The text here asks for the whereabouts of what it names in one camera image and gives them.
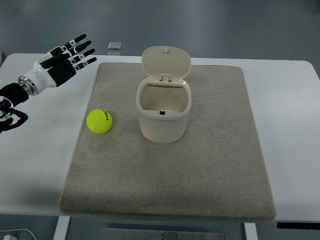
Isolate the cream lidded bin box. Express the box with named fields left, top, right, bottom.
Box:
left=136, top=46, right=192, bottom=143

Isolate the small clear floor plate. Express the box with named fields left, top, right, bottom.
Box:
left=108, top=41, right=122, bottom=50

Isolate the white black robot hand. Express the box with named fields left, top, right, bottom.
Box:
left=17, top=34, right=97, bottom=96

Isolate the metal base plate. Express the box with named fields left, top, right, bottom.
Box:
left=100, top=228, right=226, bottom=240

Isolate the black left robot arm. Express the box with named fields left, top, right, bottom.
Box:
left=0, top=34, right=97, bottom=132

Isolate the white left table leg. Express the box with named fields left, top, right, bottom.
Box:
left=53, top=216, right=71, bottom=240

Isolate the white right table leg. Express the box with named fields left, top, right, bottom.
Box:
left=244, top=223, right=258, bottom=240

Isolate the black table control panel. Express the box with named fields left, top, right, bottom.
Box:
left=276, top=222, right=320, bottom=230

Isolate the beige felt mat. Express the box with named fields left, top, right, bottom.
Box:
left=60, top=62, right=276, bottom=222

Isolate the white cable and plug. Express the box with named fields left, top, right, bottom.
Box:
left=0, top=227, right=37, bottom=240

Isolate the white table leg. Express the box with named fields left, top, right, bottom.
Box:
left=53, top=216, right=71, bottom=240
left=244, top=223, right=258, bottom=240

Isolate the yellow tennis ball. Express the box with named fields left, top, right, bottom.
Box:
left=86, top=109, right=113, bottom=134

